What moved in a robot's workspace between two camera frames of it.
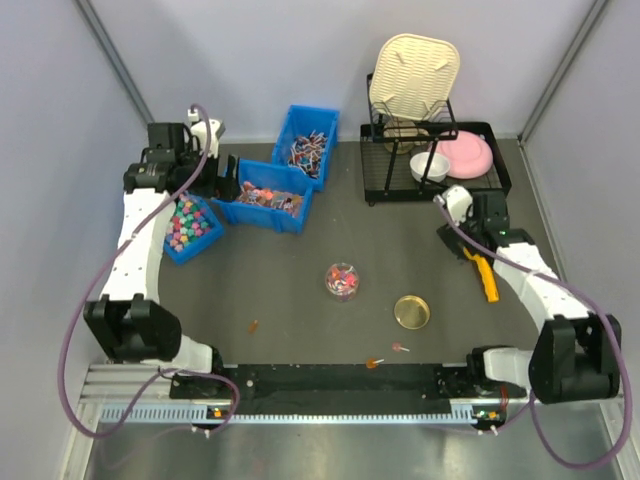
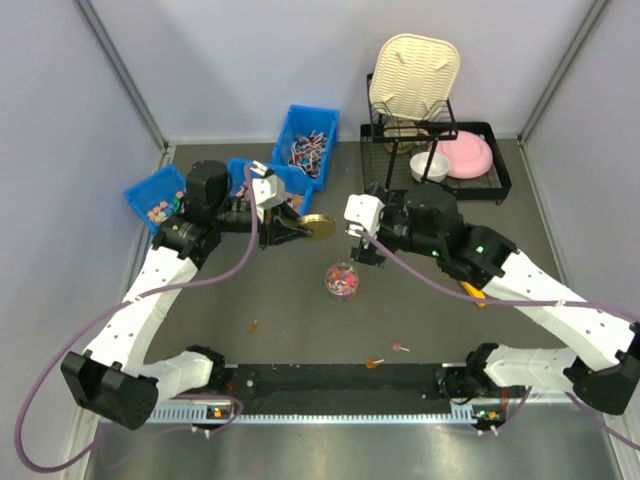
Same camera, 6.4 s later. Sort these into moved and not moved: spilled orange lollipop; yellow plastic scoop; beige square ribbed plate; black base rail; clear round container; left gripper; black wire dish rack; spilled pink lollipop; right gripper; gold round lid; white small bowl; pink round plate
Moved: left gripper; yellow plastic scoop; gold round lid; right gripper
Not moved: black base rail; spilled orange lollipop; white small bowl; spilled pink lollipop; beige square ribbed plate; pink round plate; black wire dish rack; clear round container
